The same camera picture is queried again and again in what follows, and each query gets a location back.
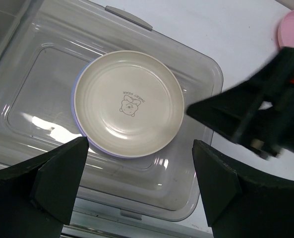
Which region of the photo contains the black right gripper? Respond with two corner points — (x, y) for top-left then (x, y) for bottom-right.
(186, 47), (294, 160)

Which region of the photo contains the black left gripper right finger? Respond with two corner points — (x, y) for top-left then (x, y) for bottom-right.
(192, 140), (294, 238)

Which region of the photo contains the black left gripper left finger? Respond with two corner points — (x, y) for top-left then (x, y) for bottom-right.
(0, 137), (89, 238)

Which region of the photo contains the purple plate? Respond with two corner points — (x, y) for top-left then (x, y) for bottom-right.
(71, 61), (147, 159)

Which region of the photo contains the cream plate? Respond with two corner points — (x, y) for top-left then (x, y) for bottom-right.
(71, 50), (184, 158)

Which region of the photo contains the pink plate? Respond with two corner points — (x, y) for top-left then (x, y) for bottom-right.
(277, 10), (294, 48)

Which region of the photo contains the aluminium table frame rail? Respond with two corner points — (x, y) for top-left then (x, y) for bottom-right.
(61, 198), (213, 238)

